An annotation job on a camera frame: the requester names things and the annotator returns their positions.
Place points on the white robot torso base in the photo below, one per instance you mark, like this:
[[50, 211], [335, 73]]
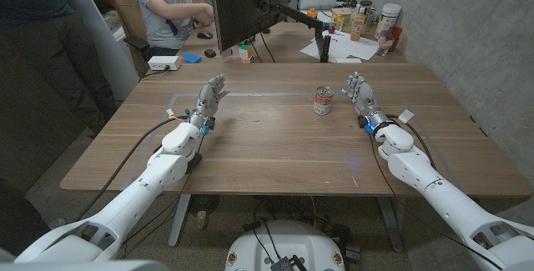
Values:
[[284, 248]]

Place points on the grey table leg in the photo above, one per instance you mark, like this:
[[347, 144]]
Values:
[[179, 221], [391, 223]]

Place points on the white paper sheets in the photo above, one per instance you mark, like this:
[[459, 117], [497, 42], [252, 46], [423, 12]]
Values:
[[348, 46]]

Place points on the clear glass tumbler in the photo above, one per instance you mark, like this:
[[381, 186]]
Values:
[[384, 46]]

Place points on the red apple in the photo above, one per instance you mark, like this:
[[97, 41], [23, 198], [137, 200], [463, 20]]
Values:
[[331, 28]]

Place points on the brown office chair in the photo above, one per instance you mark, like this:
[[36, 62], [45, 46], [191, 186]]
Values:
[[131, 25]]

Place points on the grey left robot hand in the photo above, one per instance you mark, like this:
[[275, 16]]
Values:
[[207, 100]]

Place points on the orange small object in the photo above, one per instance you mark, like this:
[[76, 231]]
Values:
[[312, 13]]

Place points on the small black puck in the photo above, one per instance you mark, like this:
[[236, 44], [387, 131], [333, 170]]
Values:
[[210, 53]]

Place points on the dark-lidded glass jar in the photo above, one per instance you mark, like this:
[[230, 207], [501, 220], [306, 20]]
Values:
[[367, 12]]

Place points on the cardboard box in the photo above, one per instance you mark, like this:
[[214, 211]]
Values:
[[341, 13]]

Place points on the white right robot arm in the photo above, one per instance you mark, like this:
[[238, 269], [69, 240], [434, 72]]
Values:
[[450, 196]]

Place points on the red and white tin can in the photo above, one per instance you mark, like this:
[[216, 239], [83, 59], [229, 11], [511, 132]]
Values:
[[323, 100]]

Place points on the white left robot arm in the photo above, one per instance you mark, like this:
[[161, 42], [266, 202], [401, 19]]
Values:
[[125, 204]]

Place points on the yellow small package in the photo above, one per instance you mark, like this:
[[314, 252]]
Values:
[[338, 22]]

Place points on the black computer mouse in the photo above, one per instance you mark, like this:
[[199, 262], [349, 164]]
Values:
[[205, 34]]

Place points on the orange drink bottle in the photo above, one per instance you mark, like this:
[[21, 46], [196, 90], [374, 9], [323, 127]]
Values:
[[357, 25]]

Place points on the standing person in dark clothes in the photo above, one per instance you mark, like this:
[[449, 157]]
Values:
[[46, 46]]

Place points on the red cup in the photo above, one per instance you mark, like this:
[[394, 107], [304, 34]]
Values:
[[395, 37]]

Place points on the blue flat object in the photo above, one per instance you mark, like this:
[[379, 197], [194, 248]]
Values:
[[191, 58]]

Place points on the seated person in grey shirt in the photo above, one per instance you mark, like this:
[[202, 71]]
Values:
[[171, 8]]

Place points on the colourful cube block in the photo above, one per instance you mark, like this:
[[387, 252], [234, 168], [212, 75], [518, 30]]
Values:
[[245, 53]]

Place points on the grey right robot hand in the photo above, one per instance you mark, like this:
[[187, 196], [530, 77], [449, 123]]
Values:
[[364, 96]]

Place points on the white power box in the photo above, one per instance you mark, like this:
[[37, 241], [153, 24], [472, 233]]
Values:
[[164, 63]]

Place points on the black computer monitor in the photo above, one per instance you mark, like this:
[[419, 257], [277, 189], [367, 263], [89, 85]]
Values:
[[246, 4]]

